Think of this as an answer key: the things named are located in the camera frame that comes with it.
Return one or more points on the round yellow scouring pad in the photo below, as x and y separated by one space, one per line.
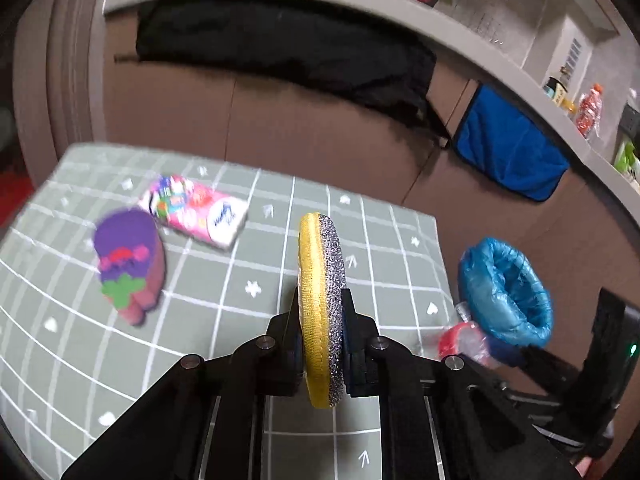
321 279

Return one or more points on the red-lidded clear plastic cup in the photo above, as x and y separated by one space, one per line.
466 337

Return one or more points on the green grid tablecloth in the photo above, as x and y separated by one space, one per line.
70 366

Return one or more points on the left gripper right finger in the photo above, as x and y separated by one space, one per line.
359 369

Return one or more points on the orange drink bottle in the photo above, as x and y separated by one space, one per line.
588 113

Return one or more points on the blue towel hanging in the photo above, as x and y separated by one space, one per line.
498 140

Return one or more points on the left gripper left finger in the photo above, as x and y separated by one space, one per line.
286 358

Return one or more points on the blue trash bag bin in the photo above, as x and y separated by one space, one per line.
506 299

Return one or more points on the pink tissue pack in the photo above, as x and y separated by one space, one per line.
195 209

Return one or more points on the black cloth on counter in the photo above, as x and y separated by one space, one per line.
347 53

